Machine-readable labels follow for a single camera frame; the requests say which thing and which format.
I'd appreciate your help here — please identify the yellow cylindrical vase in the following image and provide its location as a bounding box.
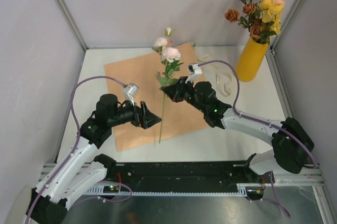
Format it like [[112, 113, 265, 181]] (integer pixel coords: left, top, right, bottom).
[[235, 37, 269, 82]]

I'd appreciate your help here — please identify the pale pink rose stem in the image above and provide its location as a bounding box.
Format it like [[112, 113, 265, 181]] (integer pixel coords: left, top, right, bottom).
[[151, 26, 184, 144]]

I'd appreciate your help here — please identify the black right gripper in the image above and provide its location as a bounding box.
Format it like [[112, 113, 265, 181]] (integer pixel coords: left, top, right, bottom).
[[162, 76, 206, 114]]

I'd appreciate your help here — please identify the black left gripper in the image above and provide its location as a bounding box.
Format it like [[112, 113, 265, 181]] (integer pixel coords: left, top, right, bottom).
[[108, 96, 161, 129]]

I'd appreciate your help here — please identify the green and peach wrapping paper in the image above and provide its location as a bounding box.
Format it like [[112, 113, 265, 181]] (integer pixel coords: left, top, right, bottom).
[[104, 48, 207, 151]]

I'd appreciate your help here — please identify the right aluminium corner post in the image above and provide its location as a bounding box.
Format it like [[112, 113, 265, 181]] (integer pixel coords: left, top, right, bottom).
[[270, 0, 321, 52]]

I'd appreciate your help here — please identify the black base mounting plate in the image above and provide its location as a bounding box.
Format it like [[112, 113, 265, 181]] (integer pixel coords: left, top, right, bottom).
[[106, 161, 271, 192]]

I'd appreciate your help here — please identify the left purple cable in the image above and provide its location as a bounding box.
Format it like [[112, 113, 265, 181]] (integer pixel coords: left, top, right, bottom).
[[25, 75, 127, 224]]

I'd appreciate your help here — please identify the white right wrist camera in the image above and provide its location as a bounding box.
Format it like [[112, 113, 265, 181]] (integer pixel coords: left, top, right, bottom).
[[185, 63, 202, 84]]

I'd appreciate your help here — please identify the aluminium frame rail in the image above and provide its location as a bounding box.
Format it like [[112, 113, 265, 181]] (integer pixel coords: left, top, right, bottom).
[[265, 48, 294, 121]]

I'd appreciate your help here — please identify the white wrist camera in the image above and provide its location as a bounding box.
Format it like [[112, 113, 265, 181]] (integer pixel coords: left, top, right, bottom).
[[122, 83, 139, 105], [185, 63, 202, 84]]

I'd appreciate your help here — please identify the white slotted cable duct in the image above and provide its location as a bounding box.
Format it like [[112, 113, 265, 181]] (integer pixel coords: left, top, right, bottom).
[[84, 183, 264, 199]]

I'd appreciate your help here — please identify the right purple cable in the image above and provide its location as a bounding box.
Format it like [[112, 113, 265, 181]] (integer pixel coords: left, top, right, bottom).
[[197, 60, 318, 218]]

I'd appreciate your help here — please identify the brown rose stem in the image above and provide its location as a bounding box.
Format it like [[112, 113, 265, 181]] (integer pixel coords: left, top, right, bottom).
[[224, 0, 271, 45]]

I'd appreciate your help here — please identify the purple cable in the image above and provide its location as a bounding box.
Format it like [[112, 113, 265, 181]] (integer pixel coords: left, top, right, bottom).
[[197, 60, 318, 218], [25, 75, 127, 224]]

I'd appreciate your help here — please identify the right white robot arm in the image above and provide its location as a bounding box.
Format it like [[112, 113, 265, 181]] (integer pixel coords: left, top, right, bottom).
[[160, 77, 314, 182]]

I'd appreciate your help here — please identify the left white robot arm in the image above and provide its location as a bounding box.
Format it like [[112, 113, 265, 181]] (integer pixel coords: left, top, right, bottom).
[[25, 94, 161, 223]]

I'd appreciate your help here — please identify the yellow rose stem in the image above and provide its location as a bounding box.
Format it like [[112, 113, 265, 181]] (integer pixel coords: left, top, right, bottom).
[[259, 0, 285, 35]]

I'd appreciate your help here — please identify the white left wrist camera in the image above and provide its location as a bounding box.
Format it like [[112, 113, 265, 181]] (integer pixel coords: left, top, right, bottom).
[[122, 83, 139, 105]]

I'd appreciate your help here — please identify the cream printed ribbon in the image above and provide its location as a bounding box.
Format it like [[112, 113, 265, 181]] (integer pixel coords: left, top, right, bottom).
[[191, 42, 234, 98]]

